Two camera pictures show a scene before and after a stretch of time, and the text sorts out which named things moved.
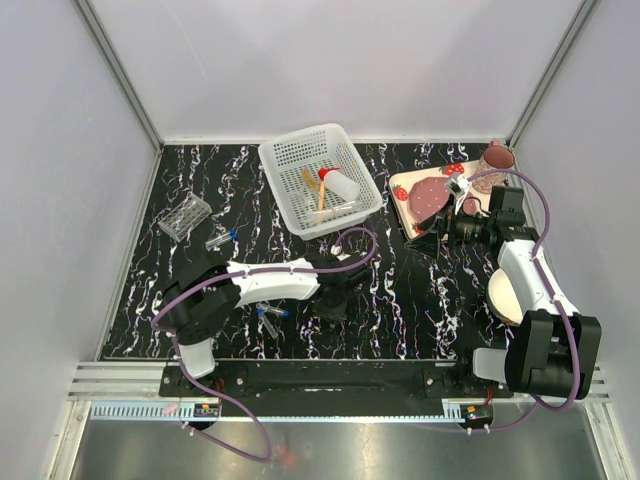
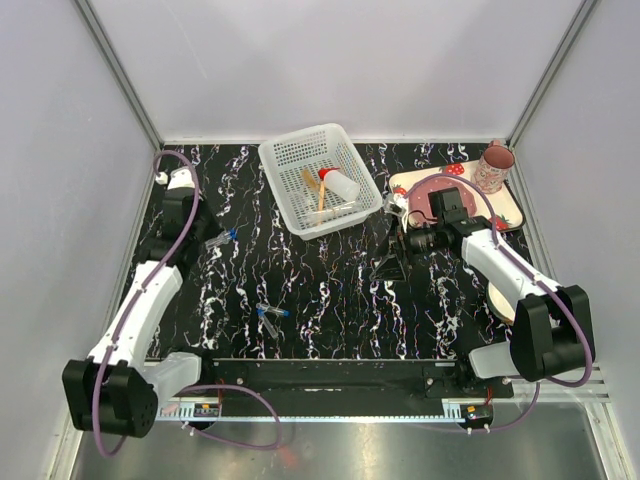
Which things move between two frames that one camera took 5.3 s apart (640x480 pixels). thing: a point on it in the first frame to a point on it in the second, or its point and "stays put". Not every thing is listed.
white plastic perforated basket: [322, 182] stays put
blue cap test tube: [261, 314] stays put
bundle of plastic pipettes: [331, 213] stays put
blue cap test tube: [232, 234] stays put
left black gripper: [336, 313] to [214, 223]
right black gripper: [427, 244] to [390, 269]
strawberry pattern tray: [421, 194] to [506, 210]
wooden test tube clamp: [321, 197] stays put
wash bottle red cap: [339, 183] stays put
